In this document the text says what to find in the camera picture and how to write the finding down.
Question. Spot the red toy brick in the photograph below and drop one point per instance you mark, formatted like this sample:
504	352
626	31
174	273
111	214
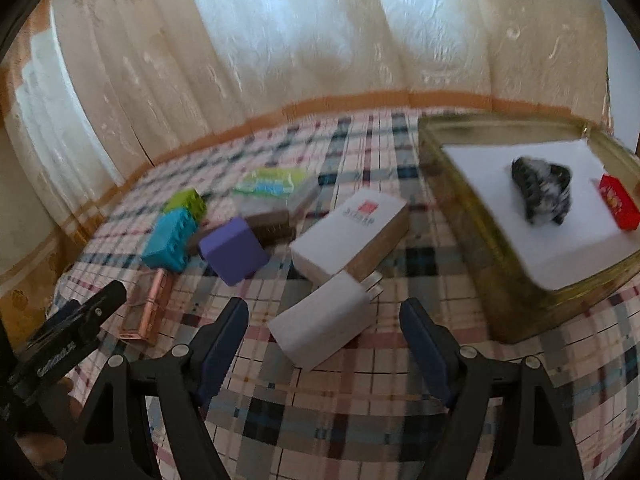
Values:
617	200

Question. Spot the white charger plug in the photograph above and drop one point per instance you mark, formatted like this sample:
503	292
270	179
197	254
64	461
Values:
320	320

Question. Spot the plaid bed sheet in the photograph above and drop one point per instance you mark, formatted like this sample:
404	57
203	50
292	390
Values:
350	400

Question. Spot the white paper sheet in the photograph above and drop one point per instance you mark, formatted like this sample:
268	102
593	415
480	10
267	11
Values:
490	180

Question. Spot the brown box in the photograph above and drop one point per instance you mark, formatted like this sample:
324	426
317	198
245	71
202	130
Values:
270	226

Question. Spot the gold tin tray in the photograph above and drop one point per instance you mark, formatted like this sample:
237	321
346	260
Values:
480	270

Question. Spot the grey patterned cloth bundle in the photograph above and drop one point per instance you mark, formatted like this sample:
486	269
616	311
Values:
540	190

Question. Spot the cyan toy brick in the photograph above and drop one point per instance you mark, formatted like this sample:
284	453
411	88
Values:
167	245

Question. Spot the clear plastic case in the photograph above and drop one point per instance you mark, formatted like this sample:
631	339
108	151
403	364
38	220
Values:
272	185

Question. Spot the cream patterned curtain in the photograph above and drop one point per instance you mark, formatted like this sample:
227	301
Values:
300	50

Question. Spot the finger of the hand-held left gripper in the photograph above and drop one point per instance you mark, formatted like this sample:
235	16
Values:
95	305

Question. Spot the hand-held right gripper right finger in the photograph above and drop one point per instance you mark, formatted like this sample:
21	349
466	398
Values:
425	345

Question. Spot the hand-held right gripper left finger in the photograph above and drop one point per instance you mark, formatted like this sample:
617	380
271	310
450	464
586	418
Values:
220	355

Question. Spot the lime green toy brick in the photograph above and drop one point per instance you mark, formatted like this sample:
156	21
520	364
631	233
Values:
185	202

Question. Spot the purple block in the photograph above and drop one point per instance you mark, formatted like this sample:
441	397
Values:
232	250

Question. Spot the rose gold case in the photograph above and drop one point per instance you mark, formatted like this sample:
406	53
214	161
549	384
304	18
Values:
147	310

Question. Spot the white box with red label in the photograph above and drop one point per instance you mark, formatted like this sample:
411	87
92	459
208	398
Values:
345	235

